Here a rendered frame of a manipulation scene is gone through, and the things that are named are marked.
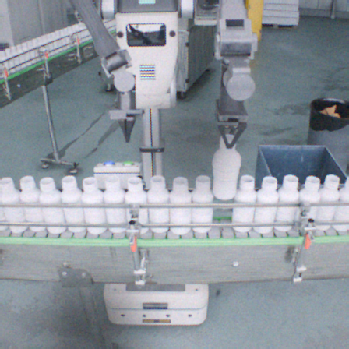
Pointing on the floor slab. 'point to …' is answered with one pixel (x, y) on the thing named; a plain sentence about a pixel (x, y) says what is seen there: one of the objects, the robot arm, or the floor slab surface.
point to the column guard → (255, 9)
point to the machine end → (185, 55)
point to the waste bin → (330, 128)
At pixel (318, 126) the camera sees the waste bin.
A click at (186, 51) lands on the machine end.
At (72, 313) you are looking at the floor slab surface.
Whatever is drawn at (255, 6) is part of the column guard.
